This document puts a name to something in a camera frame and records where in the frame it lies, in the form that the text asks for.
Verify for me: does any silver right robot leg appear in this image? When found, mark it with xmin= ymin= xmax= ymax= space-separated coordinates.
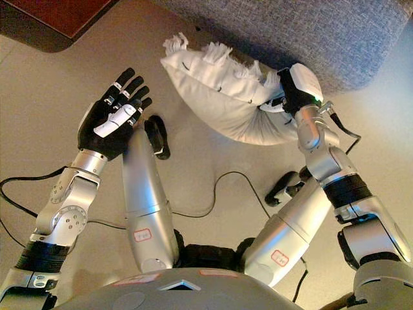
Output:
xmin=241 ymin=170 xmax=334 ymax=288

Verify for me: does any thin black floor cable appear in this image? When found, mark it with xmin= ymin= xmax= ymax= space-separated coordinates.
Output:
xmin=86 ymin=170 xmax=272 ymax=231

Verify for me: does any silver left robot leg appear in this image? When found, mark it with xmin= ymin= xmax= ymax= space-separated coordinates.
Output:
xmin=121 ymin=114 xmax=180 ymax=274

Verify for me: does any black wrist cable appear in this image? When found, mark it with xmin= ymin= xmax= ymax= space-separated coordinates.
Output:
xmin=322 ymin=100 xmax=363 ymax=156

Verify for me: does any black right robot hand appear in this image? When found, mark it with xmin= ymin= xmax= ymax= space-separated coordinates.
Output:
xmin=260 ymin=62 xmax=324 ymax=114

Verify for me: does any grey fabric armchair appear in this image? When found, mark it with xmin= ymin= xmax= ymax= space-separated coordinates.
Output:
xmin=163 ymin=0 xmax=413 ymax=95

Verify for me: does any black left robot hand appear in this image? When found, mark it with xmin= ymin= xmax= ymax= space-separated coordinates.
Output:
xmin=76 ymin=67 xmax=153 ymax=161

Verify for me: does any brown wooden table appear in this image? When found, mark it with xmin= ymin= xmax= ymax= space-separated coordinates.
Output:
xmin=0 ymin=0 xmax=121 ymax=54

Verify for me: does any short black cable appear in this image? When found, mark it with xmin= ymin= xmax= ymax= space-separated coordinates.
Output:
xmin=291 ymin=257 xmax=309 ymax=304

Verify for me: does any thin grey cable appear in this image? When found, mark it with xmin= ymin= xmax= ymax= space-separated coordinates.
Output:
xmin=0 ymin=218 xmax=26 ymax=249

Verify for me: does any silver robot leg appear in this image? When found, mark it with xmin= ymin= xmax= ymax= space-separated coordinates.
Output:
xmin=241 ymin=170 xmax=334 ymax=288
xmin=121 ymin=114 xmax=180 ymax=274

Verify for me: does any white fringed pillow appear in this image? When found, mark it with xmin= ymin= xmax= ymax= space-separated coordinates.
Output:
xmin=160 ymin=32 xmax=299 ymax=147

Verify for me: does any grey robot torso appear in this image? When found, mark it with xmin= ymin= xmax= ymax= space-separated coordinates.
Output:
xmin=57 ymin=268 xmax=306 ymax=310

